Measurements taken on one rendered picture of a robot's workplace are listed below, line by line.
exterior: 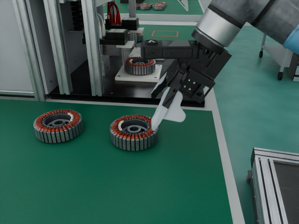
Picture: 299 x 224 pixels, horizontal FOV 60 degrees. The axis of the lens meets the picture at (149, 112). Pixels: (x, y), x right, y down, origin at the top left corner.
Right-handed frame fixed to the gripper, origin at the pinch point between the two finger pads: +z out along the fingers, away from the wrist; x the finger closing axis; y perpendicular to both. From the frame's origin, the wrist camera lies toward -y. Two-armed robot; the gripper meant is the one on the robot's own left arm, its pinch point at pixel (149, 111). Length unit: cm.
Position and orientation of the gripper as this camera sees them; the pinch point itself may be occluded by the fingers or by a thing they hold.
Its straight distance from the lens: 58.7
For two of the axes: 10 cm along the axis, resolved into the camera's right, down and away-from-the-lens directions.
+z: -5.0, 7.6, 4.2
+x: 0.1, -4.8, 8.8
